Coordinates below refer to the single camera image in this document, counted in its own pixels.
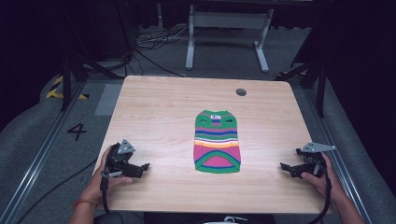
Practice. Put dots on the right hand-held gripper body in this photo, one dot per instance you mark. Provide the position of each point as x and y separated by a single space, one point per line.
309 161

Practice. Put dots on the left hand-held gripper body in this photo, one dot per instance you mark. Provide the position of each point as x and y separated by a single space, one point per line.
120 161

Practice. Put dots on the person's right hand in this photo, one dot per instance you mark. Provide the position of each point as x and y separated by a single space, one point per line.
320 183

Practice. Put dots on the person's left hand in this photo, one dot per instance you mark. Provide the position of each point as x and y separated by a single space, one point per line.
100 186

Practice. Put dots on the black chair part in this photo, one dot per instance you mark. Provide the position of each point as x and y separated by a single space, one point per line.
108 218

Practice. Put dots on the striped knit pet sweater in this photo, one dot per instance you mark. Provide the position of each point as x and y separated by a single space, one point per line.
217 143

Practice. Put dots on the black tripod stand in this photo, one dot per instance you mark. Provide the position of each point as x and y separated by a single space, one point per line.
320 84
67 77

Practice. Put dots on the metal floor rail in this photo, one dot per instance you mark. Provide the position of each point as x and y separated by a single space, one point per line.
339 161
37 161

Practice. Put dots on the white metal table frame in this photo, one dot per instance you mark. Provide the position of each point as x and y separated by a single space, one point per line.
229 20

